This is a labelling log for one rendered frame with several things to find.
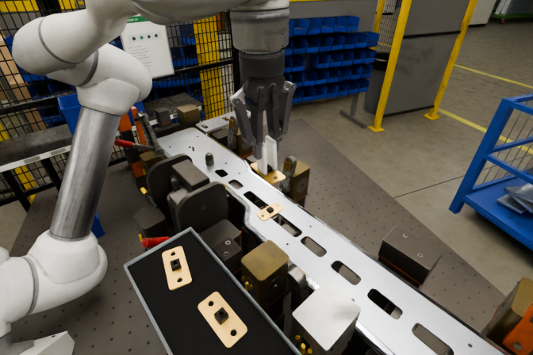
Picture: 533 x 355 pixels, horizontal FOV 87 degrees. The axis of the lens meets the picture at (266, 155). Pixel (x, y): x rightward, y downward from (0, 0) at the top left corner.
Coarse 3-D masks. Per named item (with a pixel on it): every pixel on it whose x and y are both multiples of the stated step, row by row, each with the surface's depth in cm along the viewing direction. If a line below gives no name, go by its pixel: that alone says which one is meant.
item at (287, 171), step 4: (292, 156) 92; (288, 160) 91; (292, 160) 90; (296, 160) 91; (284, 164) 92; (288, 164) 91; (292, 164) 90; (296, 164) 92; (284, 168) 92; (288, 168) 91; (292, 168) 91; (284, 172) 94; (288, 172) 92; (292, 172) 92; (288, 176) 93; (284, 180) 94; (288, 180) 93; (280, 184) 96; (284, 184) 95; (288, 184) 93; (280, 188) 97; (284, 188) 95; (288, 188) 94
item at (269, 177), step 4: (252, 164) 60; (256, 164) 60; (268, 164) 58; (252, 168) 59; (256, 168) 59; (268, 168) 57; (256, 172) 58; (260, 172) 58; (268, 172) 57; (272, 172) 57; (276, 172) 57; (280, 172) 57; (264, 176) 56; (268, 176) 56; (272, 176) 56; (276, 176) 56; (280, 176) 56; (284, 176) 56; (268, 180) 55; (272, 180) 55; (276, 180) 55; (280, 180) 55; (272, 184) 54
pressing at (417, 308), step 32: (192, 128) 130; (192, 160) 108; (224, 160) 108; (256, 192) 93; (256, 224) 81; (320, 224) 81; (352, 256) 72; (352, 288) 64; (384, 288) 64; (416, 288) 65; (384, 320) 58; (416, 320) 58; (448, 320) 58; (384, 352) 53; (416, 352) 54; (480, 352) 54
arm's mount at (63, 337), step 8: (48, 336) 78; (56, 336) 76; (64, 336) 77; (40, 344) 72; (48, 344) 71; (56, 344) 73; (64, 344) 77; (72, 344) 81; (24, 352) 69; (32, 352) 67; (40, 352) 66; (48, 352) 69; (56, 352) 73; (64, 352) 76
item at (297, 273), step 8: (288, 272) 57; (296, 272) 56; (304, 272) 57; (288, 280) 59; (296, 280) 55; (304, 280) 56; (296, 288) 58; (304, 288) 58; (296, 296) 62; (304, 296) 60
